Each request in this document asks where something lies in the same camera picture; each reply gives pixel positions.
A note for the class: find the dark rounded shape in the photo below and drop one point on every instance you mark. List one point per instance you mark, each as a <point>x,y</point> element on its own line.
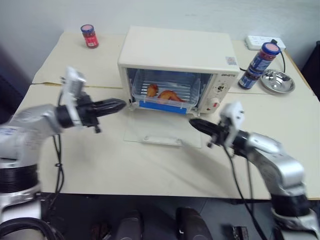
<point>192,223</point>
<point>131,226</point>

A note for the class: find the clear food container blue clips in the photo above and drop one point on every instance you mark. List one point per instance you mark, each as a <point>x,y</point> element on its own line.
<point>186,87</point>

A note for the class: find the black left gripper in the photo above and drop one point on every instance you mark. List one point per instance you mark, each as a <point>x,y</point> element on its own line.
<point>87,112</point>

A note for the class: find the long orange food piece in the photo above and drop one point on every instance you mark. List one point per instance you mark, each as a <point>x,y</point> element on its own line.
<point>170,95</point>

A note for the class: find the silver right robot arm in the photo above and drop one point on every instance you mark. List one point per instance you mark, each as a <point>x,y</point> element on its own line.
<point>277,160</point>

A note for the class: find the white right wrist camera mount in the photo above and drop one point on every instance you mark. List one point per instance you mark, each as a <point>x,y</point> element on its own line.
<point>232,117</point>

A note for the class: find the glass oven door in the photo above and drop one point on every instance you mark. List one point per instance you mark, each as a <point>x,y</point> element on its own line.
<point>162,130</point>

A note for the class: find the red jar pink lid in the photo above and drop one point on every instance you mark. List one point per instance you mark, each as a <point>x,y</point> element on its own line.
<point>91,37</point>

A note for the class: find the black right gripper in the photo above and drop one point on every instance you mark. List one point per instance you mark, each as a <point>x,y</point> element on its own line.
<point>221,135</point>

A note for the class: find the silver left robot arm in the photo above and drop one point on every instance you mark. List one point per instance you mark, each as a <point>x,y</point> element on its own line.
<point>30,125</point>

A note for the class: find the blue jar pink lid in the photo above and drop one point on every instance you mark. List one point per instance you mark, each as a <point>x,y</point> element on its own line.
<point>264,57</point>

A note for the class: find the white power strip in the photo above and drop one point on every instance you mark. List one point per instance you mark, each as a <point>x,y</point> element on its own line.
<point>255,41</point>

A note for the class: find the blue jar dark lid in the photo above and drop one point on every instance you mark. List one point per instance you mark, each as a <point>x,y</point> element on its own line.
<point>247,79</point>

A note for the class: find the small orange food piece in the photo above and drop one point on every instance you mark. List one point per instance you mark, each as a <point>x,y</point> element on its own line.
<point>151,90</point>

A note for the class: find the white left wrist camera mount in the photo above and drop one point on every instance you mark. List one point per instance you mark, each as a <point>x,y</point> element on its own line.
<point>72,85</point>

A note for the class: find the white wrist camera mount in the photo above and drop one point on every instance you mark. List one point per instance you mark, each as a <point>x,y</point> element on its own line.
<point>232,117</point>
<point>72,85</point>

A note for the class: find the cream toaster oven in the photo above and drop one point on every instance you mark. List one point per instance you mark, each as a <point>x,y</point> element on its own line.
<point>175,47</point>

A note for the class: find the round metal dish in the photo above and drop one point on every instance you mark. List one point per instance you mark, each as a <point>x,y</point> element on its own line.
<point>277,81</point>

